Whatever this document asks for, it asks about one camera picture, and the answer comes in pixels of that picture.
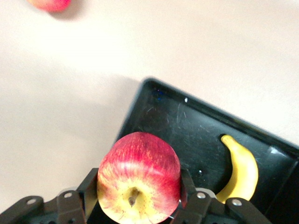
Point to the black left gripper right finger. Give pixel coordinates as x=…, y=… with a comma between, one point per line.
x=201, y=205

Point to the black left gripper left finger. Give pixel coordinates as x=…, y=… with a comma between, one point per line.
x=67, y=207

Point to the plain round red apple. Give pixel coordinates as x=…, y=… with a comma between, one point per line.
x=51, y=4

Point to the black plastic tray box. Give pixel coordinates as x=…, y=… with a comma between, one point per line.
x=187, y=130

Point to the yellow banana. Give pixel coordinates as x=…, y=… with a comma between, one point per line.
x=243, y=168

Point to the red yellow striped apple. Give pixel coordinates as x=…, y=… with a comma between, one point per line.
x=140, y=168

